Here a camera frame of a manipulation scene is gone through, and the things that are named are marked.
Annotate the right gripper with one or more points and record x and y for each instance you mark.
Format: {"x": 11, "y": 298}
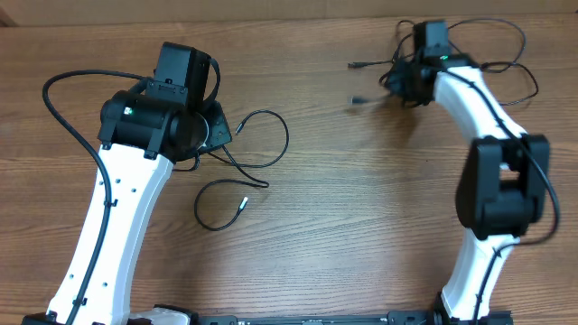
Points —
{"x": 396, "y": 81}

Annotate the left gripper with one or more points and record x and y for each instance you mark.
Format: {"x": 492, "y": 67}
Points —
{"x": 221, "y": 134}

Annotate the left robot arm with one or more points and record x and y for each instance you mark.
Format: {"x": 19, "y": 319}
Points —
{"x": 144, "y": 132}

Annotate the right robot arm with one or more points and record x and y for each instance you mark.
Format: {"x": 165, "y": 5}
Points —
{"x": 503, "y": 183}

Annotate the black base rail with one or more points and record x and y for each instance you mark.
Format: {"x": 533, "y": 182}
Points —
{"x": 316, "y": 319}

